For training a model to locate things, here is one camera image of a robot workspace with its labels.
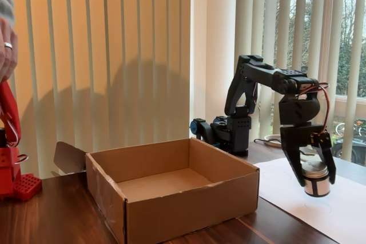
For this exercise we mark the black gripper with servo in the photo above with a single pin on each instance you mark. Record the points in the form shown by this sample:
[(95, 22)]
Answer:
[(295, 135)]

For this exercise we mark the small white round container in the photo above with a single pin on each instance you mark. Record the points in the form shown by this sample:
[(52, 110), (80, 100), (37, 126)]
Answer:
[(316, 181)]

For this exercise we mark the red leader robot arm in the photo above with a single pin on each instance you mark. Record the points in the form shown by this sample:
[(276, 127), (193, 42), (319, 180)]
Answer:
[(10, 169)]

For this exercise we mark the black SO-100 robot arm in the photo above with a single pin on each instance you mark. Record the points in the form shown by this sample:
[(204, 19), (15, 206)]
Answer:
[(257, 72)]

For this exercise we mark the open brown cardboard box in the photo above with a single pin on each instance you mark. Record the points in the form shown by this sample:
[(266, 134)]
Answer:
[(186, 209)]

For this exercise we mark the person's hand with ring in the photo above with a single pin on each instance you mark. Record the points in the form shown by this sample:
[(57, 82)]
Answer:
[(7, 58)]

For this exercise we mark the cream masking tape roll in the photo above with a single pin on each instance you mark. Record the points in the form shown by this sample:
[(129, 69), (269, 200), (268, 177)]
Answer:
[(271, 138)]

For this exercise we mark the bicycle outside window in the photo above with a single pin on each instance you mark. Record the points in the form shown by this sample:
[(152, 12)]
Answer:
[(350, 128)]

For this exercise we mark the white paper sheet with circles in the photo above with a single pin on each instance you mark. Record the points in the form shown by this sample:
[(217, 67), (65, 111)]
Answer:
[(343, 209)]

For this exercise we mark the cream vertical window blinds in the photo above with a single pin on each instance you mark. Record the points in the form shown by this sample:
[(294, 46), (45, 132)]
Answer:
[(114, 55), (354, 55)]

